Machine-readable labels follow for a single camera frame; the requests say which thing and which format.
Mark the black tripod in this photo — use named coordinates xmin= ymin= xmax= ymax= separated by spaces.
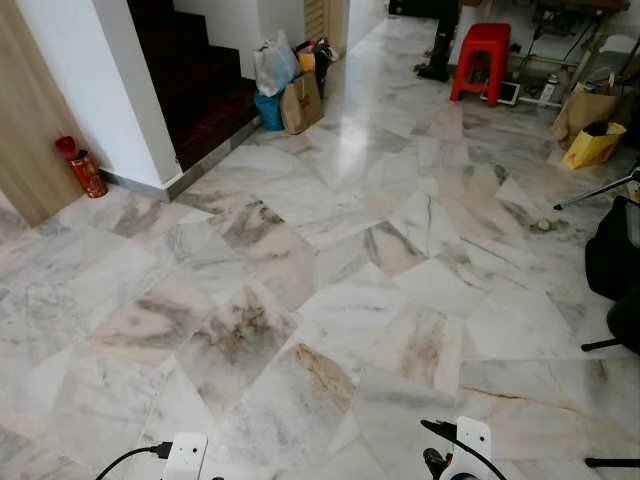
xmin=553 ymin=168 xmax=640 ymax=211

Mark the yellow bag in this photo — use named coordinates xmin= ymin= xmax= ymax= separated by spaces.
xmin=562 ymin=121 xmax=628 ymax=170

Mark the white tablet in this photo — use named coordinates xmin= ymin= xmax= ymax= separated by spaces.
xmin=495 ymin=80 xmax=521 ymax=106

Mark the large brown paper bag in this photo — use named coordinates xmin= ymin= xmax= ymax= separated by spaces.
xmin=552 ymin=85 xmax=627 ymax=149

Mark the small brown paper bag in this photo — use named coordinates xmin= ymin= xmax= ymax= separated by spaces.
xmin=280 ymin=68 xmax=325 ymax=136

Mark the blue bag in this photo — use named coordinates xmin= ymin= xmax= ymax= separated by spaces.
xmin=254 ymin=92 xmax=286 ymax=132

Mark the black upright appliance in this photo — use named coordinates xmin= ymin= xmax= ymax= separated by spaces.
xmin=415 ymin=0 xmax=462 ymax=83

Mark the red plastic stool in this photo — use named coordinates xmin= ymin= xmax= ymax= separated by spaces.
xmin=449 ymin=22 xmax=512 ymax=106

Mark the black bag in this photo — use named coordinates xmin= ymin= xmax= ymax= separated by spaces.
xmin=300 ymin=37 xmax=339 ymax=96

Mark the white plastic bag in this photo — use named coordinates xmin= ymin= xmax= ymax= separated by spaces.
xmin=253 ymin=30 xmax=301 ymax=98

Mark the dark wooden staircase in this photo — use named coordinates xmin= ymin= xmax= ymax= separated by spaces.
xmin=127 ymin=0 xmax=263 ymax=172

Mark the red canister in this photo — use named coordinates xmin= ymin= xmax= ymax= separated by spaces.
xmin=55 ymin=136 xmax=109 ymax=199

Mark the cluttered folding table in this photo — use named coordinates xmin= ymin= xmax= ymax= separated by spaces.
xmin=515 ymin=0 xmax=640 ymax=101

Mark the light wooden door panel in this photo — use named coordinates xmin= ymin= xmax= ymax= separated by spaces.
xmin=0 ymin=0 xmax=87 ymax=228

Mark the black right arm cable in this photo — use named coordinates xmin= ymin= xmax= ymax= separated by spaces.
xmin=420 ymin=419 xmax=509 ymax=480

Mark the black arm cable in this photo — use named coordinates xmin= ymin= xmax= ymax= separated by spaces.
xmin=95 ymin=441 xmax=173 ymax=480
xmin=420 ymin=419 xmax=509 ymax=480

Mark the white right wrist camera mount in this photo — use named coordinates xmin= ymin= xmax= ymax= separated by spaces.
xmin=444 ymin=416 xmax=493 ymax=480

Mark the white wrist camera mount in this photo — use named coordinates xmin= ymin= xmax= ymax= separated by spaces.
xmin=161 ymin=432 xmax=209 ymax=480
xmin=444 ymin=416 xmax=493 ymax=480

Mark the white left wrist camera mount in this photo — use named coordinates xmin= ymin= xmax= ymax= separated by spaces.
xmin=161 ymin=432 xmax=209 ymax=480

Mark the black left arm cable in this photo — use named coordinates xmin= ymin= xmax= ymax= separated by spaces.
xmin=95 ymin=441 xmax=173 ymax=480

